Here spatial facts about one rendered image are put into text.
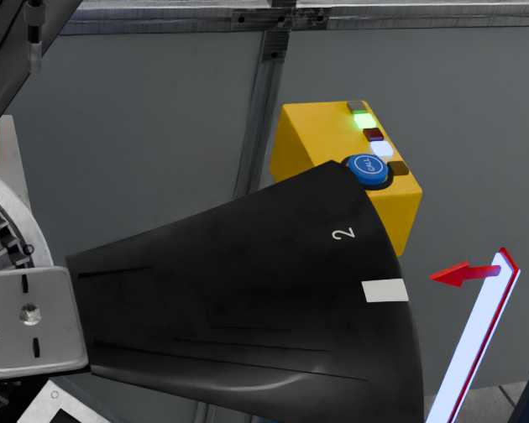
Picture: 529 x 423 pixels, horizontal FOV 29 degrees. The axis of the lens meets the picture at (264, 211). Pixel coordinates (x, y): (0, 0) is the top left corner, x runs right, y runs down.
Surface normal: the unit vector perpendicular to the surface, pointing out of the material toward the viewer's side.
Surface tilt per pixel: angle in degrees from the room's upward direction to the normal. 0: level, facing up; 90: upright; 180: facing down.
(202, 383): 15
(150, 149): 90
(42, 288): 0
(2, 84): 46
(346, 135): 0
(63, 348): 0
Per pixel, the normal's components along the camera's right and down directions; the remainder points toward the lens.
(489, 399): 0.16, -0.75
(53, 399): 0.33, 0.01
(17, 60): -0.27, -0.18
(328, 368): 0.32, -0.51
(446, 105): 0.29, 0.65
